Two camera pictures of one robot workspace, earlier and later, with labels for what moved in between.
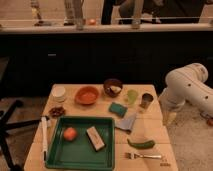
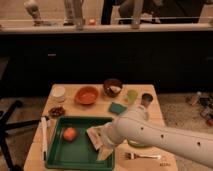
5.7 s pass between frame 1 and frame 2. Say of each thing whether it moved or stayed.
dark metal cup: stayed
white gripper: moved
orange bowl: stayed
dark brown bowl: stayed
